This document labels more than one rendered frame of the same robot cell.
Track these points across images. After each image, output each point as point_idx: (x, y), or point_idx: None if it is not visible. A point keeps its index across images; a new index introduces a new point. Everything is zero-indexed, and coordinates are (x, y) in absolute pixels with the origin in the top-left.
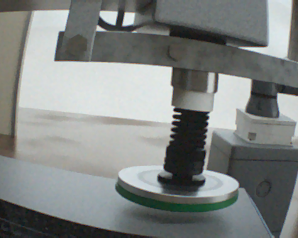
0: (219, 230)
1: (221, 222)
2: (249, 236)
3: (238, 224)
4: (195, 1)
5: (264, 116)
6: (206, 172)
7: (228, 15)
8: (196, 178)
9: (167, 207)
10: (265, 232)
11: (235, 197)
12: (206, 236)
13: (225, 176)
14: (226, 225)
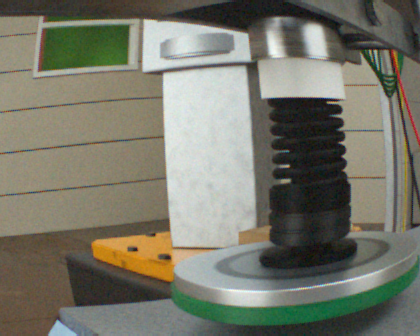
0: (160, 313)
1: (182, 325)
2: (99, 310)
3: (141, 325)
4: None
5: None
6: (333, 277)
7: None
8: (281, 253)
9: None
10: (76, 316)
11: (171, 289)
12: (164, 303)
13: (275, 288)
14: (162, 321)
